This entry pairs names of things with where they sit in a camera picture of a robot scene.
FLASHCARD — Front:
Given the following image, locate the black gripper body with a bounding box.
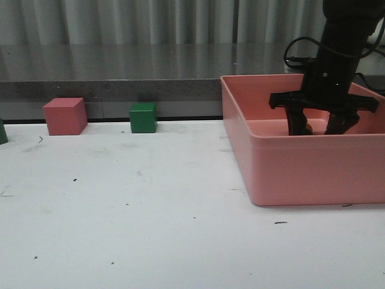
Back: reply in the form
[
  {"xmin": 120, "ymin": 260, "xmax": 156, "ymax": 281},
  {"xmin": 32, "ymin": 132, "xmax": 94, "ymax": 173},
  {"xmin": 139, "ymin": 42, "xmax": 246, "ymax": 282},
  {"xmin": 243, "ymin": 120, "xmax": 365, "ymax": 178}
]
[{"xmin": 269, "ymin": 57, "xmax": 379, "ymax": 113}]

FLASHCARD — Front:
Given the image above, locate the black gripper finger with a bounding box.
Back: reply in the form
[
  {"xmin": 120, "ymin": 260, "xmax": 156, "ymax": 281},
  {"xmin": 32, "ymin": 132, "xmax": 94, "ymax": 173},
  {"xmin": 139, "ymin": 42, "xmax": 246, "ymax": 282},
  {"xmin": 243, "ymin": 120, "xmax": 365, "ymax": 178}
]
[
  {"xmin": 324, "ymin": 111, "xmax": 360, "ymax": 135},
  {"xmin": 285, "ymin": 107, "xmax": 309, "ymax": 135}
]

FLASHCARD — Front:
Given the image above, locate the yellow push button switch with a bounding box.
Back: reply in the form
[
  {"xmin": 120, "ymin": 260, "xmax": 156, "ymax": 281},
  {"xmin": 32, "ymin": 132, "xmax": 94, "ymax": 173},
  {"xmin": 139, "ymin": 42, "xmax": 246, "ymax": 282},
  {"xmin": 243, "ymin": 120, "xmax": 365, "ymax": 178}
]
[{"xmin": 305, "ymin": 122, "xmax": 313, "ymax": 135}]

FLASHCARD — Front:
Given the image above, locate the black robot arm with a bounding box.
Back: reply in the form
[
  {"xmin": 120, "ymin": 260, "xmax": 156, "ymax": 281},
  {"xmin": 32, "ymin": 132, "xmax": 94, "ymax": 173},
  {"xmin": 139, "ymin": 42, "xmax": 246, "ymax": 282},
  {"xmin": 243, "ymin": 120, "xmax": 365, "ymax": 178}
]
[{"xmin": 269, "ymin": 1, "xmax": 384, "ymax": 135}]

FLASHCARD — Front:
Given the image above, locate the pink plastic bin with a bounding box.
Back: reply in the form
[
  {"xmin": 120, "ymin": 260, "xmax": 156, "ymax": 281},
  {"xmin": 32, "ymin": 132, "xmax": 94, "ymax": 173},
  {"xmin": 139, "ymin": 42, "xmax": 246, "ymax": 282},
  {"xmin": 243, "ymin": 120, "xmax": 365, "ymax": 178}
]
[{"xmin": 221, "ymin": 74, "xmax": 384, "ymax": 206}]

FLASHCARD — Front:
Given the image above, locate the green cube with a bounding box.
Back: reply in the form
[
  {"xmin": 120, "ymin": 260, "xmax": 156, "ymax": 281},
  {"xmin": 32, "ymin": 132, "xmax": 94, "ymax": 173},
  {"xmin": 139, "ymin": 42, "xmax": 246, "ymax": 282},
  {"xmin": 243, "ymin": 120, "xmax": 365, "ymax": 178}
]
[{"xmin": 129, "ymin": 102, "xmax": 157, "ymax": 134}]

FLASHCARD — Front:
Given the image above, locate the pink cube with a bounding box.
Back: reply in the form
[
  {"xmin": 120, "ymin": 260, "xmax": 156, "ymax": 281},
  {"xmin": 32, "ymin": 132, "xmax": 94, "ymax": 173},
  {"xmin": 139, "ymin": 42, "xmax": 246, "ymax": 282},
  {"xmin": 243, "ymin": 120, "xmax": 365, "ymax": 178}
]
[{"xmin": 43, "ymin": 98, "xmax": 88, "ymax": 135}]

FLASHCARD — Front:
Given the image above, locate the grey stone counter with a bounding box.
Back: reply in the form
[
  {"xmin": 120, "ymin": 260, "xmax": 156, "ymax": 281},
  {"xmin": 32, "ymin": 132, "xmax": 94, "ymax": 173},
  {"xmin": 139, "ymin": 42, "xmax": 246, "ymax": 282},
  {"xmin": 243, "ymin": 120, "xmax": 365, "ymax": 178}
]
[{"xmin": 0, "ymin": 42, "xmax": 385, "ymax": 122}]

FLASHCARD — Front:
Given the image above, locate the green block at left edge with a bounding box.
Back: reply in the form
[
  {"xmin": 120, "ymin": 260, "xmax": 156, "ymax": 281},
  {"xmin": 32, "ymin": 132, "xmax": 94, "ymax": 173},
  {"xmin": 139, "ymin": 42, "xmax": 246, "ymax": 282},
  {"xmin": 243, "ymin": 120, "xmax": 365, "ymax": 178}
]
[{"xmin": 0, "ymin": 119, "xmax": 8, "ymax": 145}]

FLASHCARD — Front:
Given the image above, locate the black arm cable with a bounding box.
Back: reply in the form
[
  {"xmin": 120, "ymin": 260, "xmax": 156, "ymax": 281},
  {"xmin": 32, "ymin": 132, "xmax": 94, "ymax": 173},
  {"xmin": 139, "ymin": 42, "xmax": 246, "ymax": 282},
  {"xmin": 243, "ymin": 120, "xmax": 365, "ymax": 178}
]
[{"xmin": 283, "ymin": 28, "xmax": 385, "ymax": 88}]

